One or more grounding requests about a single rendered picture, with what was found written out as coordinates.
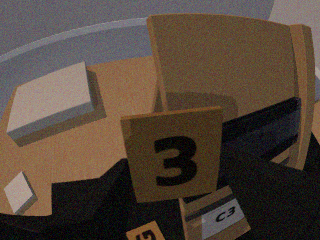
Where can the beige square tile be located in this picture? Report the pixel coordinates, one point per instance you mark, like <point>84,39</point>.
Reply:
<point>19,192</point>

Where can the beige flat rectangular slab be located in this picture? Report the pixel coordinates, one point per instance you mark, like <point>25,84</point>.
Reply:
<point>51,99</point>

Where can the brown letter tile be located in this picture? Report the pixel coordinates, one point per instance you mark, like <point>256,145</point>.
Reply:
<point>173,154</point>

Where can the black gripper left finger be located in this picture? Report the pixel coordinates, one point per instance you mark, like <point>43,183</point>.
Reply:
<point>99,213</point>

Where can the brown board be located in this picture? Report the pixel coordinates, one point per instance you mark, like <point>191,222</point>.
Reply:
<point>261,73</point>

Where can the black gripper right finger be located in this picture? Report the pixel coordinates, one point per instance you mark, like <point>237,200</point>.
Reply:
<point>280,203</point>

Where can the tan letter tile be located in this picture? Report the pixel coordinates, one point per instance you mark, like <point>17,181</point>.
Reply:
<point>148,231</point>

